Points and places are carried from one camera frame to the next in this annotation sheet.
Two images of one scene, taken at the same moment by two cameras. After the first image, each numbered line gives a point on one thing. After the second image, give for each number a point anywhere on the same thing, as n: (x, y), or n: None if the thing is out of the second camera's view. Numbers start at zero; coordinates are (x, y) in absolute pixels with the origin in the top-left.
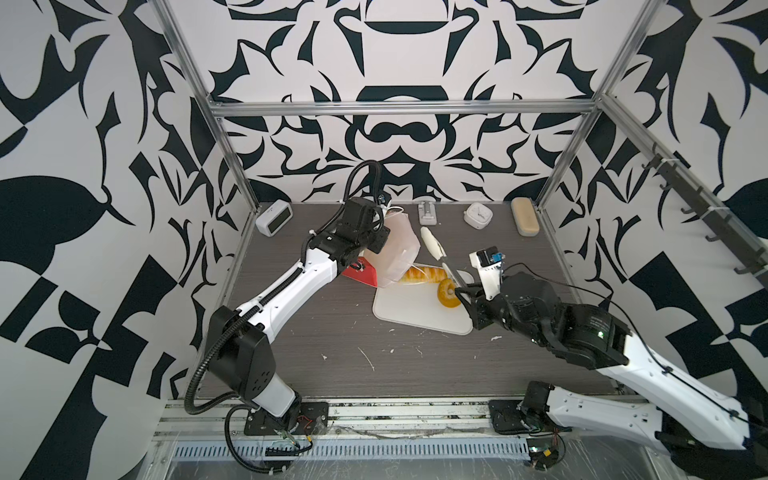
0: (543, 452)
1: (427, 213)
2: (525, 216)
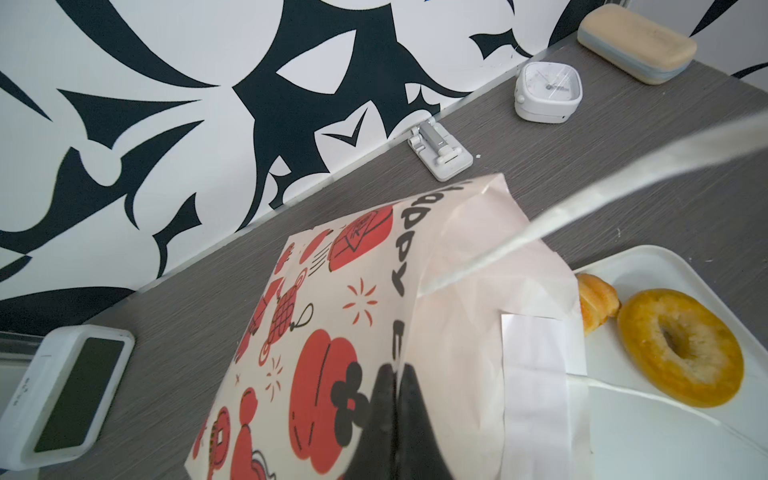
0: None
1: (437, 150)
2: (636, 44)
